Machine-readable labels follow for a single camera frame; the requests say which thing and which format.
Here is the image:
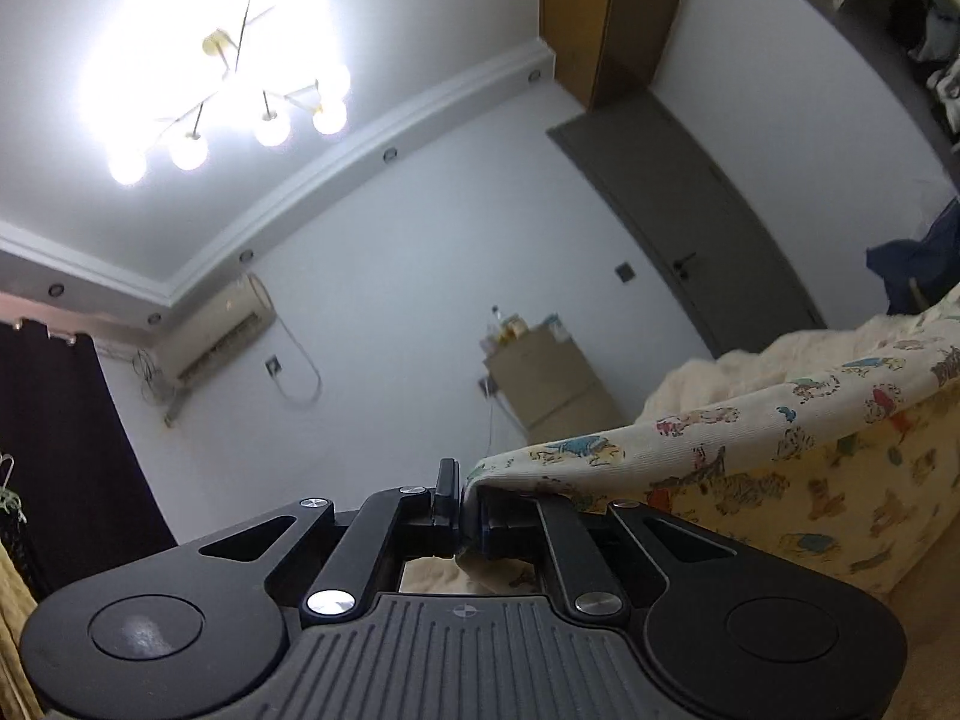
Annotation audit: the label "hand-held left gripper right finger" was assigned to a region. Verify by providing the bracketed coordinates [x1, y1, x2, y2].
[480, 491, 740, 620]

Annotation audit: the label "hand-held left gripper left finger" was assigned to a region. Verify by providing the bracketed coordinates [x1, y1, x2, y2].
[199, 457, 460, 620]

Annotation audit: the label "dog print fitted sheet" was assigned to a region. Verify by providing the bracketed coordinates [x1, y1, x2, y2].
[461, 304, 960, 593]

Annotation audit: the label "clothes hanger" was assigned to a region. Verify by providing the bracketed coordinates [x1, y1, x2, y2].
[0, 454, 27, 526]

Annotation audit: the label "beige small fridge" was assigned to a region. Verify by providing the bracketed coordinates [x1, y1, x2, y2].
[484, 330, 627, 447]

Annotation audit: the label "white air conditioner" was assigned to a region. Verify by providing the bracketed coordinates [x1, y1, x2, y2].
[154, 274, 275, 383]

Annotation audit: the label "cream fluffy blanket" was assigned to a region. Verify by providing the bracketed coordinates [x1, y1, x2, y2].
[405, 315, 960, 720]

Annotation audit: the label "air conditioner pipes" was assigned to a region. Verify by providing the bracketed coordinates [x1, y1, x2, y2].
[135, 349, 188, 428]

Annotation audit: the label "grey door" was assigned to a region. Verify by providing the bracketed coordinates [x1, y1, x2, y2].
[547, 94, 826, 357]

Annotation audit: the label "yellow waffle towel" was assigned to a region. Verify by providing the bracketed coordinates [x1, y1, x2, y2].
[0, 540, 42, 720]

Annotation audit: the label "ceiling lamp with globes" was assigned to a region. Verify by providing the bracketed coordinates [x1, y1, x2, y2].
[105, 0, 353, 188]

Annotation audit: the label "blue bag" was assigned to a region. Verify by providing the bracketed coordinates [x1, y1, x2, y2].
[866, 195, 960, 316]

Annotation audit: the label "fridge power cable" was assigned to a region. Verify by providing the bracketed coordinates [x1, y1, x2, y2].
[480, 379, 502, 458]

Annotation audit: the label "white power cable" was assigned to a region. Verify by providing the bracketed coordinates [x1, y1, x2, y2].
[274, 311, 323, 406]

